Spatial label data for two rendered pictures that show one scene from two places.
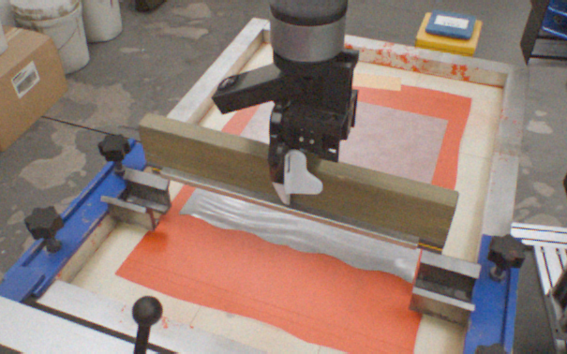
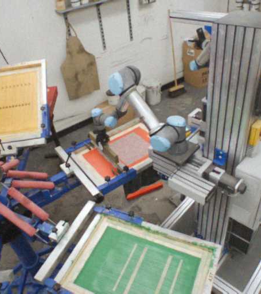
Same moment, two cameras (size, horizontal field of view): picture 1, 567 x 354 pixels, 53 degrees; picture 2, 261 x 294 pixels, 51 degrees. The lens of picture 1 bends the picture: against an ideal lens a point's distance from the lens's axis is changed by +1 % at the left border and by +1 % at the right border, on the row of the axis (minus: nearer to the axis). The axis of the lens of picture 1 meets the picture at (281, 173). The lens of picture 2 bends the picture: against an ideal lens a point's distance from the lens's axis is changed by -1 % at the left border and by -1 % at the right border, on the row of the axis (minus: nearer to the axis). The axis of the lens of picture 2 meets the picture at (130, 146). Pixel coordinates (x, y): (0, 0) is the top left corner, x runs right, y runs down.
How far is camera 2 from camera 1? 167 cm
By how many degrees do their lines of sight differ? 30
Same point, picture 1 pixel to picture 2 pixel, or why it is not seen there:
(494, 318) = (119, 177)
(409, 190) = (111, 153)
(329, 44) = (98, 128)
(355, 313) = (106, 171)
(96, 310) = (74, 157)
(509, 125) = not seen: hidden behind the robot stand
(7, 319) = (62, 153)
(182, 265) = (90, 157)
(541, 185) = not seen: hidden behind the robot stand
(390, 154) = (139, 151)
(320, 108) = (101, 136)
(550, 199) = not seen: hidden behind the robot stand
